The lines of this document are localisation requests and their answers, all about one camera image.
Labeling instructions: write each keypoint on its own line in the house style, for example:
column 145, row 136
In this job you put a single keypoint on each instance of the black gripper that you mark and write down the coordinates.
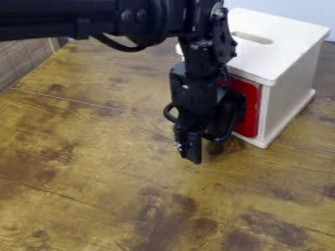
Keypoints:
column 198, row 94

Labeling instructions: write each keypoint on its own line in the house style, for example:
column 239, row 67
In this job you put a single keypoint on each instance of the white wooden box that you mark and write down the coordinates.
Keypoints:
column 277, row 55

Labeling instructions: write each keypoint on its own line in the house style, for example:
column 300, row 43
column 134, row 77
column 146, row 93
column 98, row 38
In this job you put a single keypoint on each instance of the red drawer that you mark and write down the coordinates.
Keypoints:
column 250, row 90

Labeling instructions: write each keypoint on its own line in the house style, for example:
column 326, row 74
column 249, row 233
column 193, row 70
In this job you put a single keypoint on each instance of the black metal drawer handle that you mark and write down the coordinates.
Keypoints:
column 191, row 120

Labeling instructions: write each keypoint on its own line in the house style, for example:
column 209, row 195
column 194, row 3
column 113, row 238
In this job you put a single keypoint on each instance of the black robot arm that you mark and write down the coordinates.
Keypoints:
column 131, row 25

